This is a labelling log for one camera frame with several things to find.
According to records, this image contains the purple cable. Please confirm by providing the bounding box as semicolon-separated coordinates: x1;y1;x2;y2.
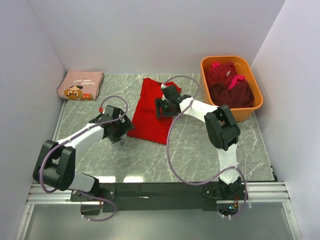
163;75;250;220
37;96;129;195

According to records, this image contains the bright red t-shirt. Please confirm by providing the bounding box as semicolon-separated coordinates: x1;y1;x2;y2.
127;78;173;145

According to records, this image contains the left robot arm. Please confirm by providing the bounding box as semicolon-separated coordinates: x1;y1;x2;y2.
32;105;134;201

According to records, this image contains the aluminium rail frame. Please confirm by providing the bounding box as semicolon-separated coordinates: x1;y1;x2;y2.
15;115;302;240

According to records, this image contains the dark red t-shirt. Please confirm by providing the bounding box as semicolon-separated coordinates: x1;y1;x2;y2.
209;80;255;109

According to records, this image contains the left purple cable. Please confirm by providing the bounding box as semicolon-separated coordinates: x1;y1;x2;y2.
37;96;129;195

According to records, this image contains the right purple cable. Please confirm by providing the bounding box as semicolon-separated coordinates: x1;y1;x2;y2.
163;75;250;220

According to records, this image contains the orange plastic basket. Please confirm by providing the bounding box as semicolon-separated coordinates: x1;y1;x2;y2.
200;55;263;122

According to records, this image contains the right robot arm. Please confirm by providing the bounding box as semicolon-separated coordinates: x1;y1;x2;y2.
155;84;241;200

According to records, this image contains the maroon t-shirt with pink collar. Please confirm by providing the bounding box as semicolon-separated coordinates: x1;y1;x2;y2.
206;61;246;90

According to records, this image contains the black base crossbar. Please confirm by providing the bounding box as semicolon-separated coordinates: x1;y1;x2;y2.
69;181;250;214

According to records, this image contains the folded pink graphic t-shirt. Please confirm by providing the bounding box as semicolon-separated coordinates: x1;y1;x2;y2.
57;70;104;101

